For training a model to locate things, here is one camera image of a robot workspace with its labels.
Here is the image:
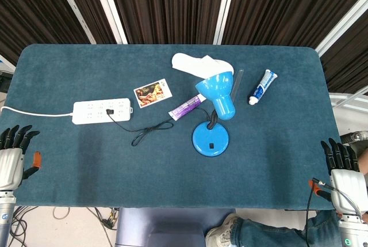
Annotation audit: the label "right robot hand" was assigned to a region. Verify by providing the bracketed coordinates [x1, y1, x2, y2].
[308, 138, 368, 215]

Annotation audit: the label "white power strip cable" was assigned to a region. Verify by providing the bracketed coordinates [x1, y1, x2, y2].
[0, 105, 74, 117]

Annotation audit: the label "floor cables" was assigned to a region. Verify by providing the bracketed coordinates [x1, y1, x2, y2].
[8, 206, 120, 247]

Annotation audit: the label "blue table mat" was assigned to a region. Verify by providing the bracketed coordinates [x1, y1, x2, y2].
[0, 43, 346, 211]

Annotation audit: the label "clear glass tube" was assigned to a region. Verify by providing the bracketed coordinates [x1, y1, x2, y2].
[231, 69, 244, 101]

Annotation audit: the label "blue white toothpaste tube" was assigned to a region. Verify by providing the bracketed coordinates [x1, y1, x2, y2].
[248, 69, 278, 107]

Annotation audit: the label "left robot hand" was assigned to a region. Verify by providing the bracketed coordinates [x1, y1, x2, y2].
[0, 124, 43, 192]

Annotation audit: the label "purple tube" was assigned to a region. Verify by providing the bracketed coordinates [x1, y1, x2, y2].
[168, 93, 207, 121]

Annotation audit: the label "black lamp power cord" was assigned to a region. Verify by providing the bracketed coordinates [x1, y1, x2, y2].
[105, 107, 215, 147]

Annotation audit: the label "white power strip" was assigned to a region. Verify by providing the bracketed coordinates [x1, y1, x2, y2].
[72, 98, 135, 125]

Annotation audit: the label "white sneaker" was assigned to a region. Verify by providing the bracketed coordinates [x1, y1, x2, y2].
[205, 212, 240, 247]

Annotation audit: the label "person leg in jeans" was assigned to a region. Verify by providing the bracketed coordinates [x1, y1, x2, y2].
[229, 209, 343, 247]

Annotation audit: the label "white sock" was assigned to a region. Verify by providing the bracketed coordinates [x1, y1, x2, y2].
[171, 52, 235, 79]

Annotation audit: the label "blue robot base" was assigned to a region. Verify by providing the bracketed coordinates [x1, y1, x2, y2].
[114, 207, 237, 247]

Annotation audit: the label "blue desk lamp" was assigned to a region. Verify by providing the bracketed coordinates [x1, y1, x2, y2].
[191, 70, 236, 156]

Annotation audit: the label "picture card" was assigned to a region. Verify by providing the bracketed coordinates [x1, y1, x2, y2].
[133, 78, 173, 109]

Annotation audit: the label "black cable on right hand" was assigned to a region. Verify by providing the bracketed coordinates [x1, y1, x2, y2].
[304, 177, 363, 247]

